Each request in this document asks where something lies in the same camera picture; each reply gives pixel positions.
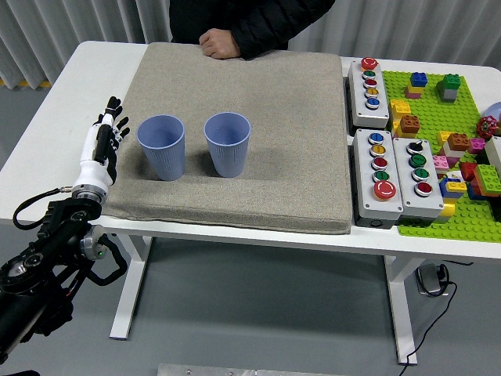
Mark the grey five-button control box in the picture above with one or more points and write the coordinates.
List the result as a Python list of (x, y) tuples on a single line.
[(362, 113)]

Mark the grey-brown fabric mat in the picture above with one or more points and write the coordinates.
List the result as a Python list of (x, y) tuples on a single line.
[(274, 137)]

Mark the white toy brick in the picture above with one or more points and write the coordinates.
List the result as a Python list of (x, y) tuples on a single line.
[(450, 153)]

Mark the pale blue plate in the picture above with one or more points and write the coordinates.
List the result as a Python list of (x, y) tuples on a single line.
[(495, 111)]

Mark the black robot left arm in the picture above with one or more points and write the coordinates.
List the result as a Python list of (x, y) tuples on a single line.
[(58, 227)]

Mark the person's hand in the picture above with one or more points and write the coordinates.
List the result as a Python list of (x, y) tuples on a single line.
[(219, 43)]

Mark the magenta toy brick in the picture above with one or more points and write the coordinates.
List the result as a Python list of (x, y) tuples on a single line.
[(476, 146)]

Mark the blue toy brick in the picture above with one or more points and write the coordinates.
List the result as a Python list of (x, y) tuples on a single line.
[(419, 79), (473, 192), (444, 192)]

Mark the white table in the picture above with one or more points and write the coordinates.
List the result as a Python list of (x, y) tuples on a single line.
[(98, 62)]

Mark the green toy brick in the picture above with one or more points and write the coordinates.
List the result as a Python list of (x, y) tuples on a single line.
[(488, 180), (450, 82)]

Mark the green studded baseplate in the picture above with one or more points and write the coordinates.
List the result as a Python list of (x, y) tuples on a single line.
[(430, 117)]

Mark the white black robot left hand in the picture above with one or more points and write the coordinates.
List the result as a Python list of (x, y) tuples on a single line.
[(94, 172)]

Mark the red valve handwheel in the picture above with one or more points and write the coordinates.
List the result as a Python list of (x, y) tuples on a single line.
[(487, 127)]

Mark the grey toy brick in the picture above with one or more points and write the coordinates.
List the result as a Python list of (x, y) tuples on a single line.
[(450, 96)]

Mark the person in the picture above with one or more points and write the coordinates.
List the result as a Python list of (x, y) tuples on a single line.
[(203, 13)]

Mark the grey power adapter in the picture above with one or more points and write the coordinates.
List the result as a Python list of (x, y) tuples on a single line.
[(428, 278)]

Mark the person's forearm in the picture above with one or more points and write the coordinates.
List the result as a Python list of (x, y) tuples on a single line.
[(274, 27)]

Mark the grey box with selector switch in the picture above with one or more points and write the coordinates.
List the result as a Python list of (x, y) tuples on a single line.
[(424, 203)]

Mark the grey box with emergency stop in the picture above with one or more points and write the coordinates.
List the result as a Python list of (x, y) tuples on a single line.
[(370, 207)]

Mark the white box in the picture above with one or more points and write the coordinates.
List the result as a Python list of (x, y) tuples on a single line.
[(495, 152)]

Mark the pink toy brick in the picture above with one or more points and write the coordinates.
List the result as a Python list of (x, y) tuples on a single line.
[(440, 161), (411, 95)]

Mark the yellow toy brick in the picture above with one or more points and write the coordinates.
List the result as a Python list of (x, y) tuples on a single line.
[(443, 139), (399, 109), (456, 186), (446, 211), (396, 127), (415, 90)]

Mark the orange toy brick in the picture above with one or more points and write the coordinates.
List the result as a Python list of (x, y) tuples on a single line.
[(458, 143), (410, 125)]

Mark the red toy brick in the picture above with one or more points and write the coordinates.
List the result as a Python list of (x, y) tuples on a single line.
[(467, 171)]

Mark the blue ribbed plastic cup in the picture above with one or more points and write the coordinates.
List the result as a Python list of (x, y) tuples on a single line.
[(229, 152), (164, 156)]

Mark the white pleated curtain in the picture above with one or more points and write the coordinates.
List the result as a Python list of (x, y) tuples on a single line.
[(78, 19)]

